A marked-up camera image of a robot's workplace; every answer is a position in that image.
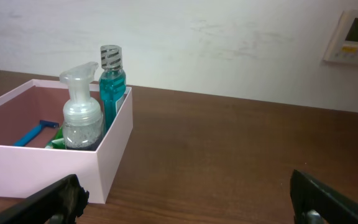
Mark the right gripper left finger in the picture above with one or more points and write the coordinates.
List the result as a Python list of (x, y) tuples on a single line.
[(61, 202)]

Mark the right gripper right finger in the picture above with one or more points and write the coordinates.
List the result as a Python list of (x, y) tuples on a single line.
[(316, 202)]

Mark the green soap packet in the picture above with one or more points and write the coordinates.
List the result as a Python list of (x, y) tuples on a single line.
[(57, 142)]

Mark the blue disposable razor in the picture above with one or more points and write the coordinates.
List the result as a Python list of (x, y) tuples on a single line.
[(34, 132)]

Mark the blue mouthwash bottle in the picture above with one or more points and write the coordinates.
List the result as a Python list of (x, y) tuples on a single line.
[(112, 83)]

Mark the white cardboard box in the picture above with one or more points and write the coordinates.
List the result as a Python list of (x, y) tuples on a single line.
[(26, 170)]

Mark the white wall panel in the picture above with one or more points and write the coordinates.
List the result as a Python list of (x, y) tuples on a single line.
[(343, 46)]

